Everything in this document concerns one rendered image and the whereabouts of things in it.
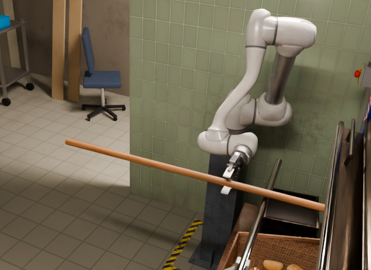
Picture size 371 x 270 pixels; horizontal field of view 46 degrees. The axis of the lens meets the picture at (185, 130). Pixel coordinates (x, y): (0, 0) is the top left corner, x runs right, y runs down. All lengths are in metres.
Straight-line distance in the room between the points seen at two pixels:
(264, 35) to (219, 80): 0.97
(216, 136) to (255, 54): 0.42
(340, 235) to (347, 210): 0.14
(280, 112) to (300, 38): 0.55
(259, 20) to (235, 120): 0.68
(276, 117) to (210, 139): 0.56
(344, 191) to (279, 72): 0.92
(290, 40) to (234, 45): 0.85
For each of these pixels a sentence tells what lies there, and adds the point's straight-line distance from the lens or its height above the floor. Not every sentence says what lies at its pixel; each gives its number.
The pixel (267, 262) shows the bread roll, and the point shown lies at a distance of 2.31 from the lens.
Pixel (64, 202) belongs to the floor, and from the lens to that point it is 3.70.
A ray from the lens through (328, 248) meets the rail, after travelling 1.24.
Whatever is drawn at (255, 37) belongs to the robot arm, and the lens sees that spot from 2.07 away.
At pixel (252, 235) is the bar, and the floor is 1.17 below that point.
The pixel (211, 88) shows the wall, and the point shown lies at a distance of 3.02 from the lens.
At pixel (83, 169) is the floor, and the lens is 4.08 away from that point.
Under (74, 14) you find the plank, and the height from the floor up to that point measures 1.02.
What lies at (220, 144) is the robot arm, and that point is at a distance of 2.07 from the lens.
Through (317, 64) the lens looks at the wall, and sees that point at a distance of 2.82.
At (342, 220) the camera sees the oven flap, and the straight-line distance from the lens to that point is 1.40.
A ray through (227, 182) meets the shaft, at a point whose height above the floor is 1.20.
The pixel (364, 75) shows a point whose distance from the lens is 2.47.
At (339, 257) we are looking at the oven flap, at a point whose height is 1.41.
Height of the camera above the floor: 2.22
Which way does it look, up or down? 28 degrees down
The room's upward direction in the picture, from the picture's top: 4 degrees clockwise
